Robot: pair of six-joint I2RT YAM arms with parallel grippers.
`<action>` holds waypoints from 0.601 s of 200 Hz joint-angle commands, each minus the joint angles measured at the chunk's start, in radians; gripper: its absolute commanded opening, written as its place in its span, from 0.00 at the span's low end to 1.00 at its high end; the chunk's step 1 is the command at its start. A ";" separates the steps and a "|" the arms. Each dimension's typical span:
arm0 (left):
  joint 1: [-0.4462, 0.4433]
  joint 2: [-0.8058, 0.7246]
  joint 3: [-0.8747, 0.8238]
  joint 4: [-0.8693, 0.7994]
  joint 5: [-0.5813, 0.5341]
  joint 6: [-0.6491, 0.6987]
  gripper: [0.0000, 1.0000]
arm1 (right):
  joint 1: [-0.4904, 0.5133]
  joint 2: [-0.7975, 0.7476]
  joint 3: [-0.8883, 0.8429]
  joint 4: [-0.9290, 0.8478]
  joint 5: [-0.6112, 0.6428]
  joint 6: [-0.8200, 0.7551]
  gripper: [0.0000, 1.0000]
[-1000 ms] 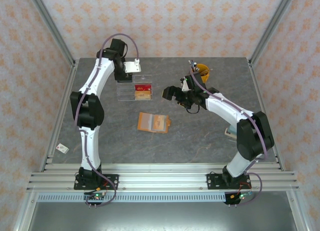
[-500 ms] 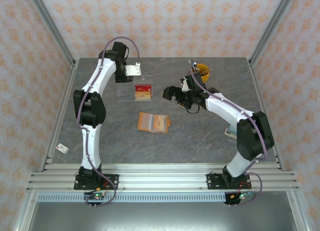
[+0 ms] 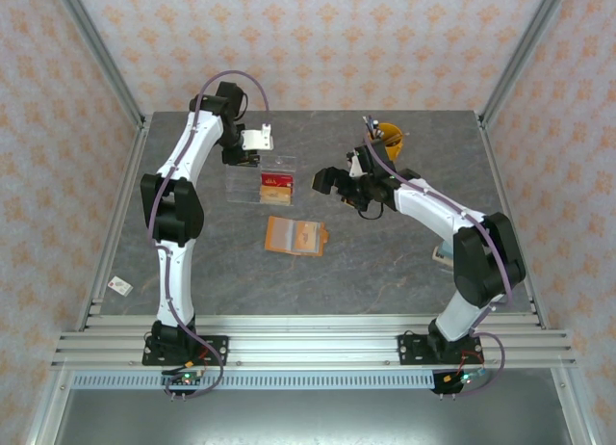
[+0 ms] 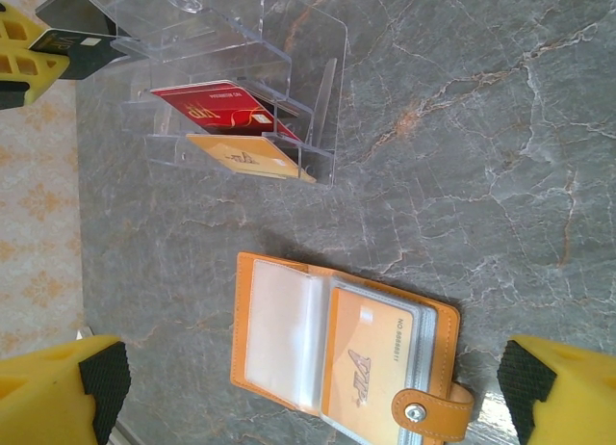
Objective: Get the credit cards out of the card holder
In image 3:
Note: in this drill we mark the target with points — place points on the small white printed card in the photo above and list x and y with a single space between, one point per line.
120 286

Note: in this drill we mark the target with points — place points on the aluminium frame corner post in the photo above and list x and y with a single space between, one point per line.
522 50
100 50

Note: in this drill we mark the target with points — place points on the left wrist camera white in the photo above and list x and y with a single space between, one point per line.
257 138

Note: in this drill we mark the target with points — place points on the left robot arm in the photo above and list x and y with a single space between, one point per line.
175 291

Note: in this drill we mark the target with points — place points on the clear acrylic card stand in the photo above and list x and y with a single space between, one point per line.
240 190

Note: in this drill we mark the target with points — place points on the aluminium mounting rail frame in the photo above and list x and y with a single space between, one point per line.
313 348

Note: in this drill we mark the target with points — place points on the orange leather card holder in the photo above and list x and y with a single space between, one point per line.
276 233

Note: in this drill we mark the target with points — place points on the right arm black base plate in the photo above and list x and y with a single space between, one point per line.
409 351

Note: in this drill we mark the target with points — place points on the aluminium lower frame rail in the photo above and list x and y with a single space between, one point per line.
572 406
48 406

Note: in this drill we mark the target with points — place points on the grey sheet metal panel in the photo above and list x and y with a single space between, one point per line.
313 421

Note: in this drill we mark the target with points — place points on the aluminium table side rail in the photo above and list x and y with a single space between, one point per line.
511 223
134 165

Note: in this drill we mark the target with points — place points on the yellow metal pen bucket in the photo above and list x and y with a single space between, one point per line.
395 149

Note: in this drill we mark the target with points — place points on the red card gold print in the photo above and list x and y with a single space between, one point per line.
276 179

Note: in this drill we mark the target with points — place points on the white grey pen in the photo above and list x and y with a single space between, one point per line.
379 133

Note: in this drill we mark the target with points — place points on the thin brown pencil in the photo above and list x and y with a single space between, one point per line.
399 138

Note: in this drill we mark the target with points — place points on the gold brown card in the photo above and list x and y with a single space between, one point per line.
276 194

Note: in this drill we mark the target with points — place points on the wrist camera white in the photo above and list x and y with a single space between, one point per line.
357 164
257 138

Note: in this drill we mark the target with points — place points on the teal topped rectangular block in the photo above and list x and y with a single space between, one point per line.
443 256

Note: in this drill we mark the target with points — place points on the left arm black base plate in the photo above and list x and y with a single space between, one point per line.
216 351

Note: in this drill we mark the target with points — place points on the dark blue pen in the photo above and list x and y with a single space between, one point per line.
369 125

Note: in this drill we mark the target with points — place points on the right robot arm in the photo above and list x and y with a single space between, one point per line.
457 315

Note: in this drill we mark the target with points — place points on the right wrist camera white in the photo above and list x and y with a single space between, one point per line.
357 164

